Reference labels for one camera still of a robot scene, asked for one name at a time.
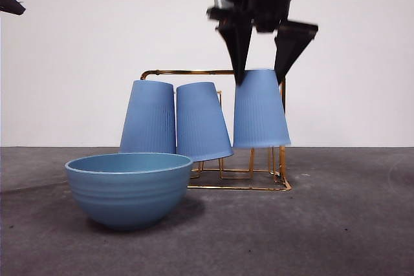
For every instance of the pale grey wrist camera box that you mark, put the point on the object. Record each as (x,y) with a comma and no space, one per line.
(224,2)

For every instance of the light blue ribbed bowl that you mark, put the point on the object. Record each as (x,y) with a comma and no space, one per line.
(126,192)

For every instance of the blue ribbed plastic cup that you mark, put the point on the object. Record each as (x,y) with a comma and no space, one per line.
(147,117)
(202,124)
(260,111)

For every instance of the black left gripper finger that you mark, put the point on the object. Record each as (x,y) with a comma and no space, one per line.
(9,4)

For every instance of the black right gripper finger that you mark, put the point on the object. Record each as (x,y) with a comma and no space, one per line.
(239,49)
(288,49)

